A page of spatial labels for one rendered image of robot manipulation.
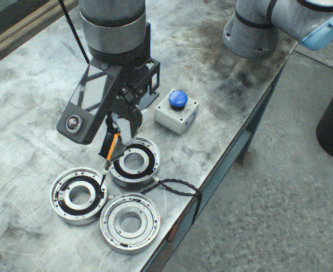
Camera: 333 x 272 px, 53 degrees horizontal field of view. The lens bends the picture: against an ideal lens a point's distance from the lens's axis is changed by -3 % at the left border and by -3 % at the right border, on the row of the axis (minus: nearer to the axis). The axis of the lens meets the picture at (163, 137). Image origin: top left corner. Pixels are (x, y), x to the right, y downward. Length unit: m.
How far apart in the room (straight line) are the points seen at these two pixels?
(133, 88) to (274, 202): 1.25
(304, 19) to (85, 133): 0.53
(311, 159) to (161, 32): 1.12
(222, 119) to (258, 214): 0.87
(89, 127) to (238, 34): 0.58
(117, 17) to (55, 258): 0.43
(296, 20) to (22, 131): 0.63
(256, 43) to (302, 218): 0.95
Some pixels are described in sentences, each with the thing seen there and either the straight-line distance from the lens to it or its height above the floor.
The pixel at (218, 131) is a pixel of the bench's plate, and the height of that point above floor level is 0.80.
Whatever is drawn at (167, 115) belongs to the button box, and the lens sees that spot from 0.72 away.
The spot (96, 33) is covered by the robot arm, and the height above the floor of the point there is 1.16.
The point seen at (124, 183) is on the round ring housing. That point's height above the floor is 0.83.
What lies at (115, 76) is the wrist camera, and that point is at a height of 1.10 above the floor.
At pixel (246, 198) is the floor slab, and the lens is 1.60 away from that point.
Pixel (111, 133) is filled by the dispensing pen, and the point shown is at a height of 0.95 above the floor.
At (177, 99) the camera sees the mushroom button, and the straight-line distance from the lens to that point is 0.71.
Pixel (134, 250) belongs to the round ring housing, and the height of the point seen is 0.83.
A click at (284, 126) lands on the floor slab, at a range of 1.89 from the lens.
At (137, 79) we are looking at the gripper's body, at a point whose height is 1.07.
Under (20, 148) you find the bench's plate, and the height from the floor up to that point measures 0.80.
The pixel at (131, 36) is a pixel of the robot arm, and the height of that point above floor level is 1.16.
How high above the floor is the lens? 1.41
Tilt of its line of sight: 56 degrees down
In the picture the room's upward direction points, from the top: 4 degrees clockwise
